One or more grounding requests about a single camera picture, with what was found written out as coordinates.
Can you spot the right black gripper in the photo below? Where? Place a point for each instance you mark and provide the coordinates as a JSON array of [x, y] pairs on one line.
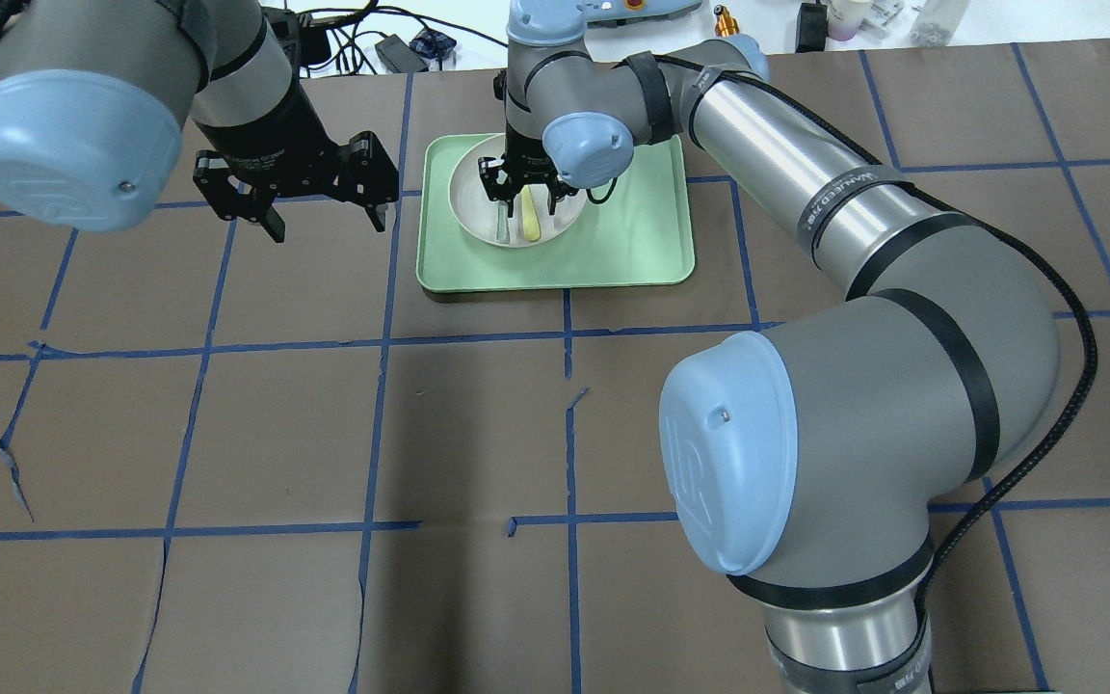
[[520, 152]]

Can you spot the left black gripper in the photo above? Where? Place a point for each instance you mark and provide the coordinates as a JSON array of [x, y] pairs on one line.
[[266, 130]]

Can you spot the yellow plastic fork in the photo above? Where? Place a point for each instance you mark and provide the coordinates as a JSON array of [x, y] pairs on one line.
[[530, 221]]

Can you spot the white round plate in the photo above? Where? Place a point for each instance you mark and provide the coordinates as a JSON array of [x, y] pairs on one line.
[[477, 214]]

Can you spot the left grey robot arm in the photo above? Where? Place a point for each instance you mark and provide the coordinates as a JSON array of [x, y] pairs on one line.
[[94, 96]]

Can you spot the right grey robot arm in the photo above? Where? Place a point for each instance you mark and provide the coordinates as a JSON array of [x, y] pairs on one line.
[[826, 466]]

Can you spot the pale green plastic spoon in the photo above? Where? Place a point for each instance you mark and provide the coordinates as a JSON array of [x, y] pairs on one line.
[[502, 236]]

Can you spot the light green rectangular tray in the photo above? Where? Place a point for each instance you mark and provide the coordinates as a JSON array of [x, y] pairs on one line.
[[637, 232]]

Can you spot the black power adapter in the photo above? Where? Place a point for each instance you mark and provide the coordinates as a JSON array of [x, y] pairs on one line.
[[397, 57]]

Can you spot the teach pendant device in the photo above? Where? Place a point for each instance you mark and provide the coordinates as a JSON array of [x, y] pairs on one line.
[[603, 14]]

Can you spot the orange brass cylinder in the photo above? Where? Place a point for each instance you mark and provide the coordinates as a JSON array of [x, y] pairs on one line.
[[726, 24]]

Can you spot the small clear bottles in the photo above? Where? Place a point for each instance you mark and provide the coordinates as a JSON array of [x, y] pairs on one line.
[[917, 23]]

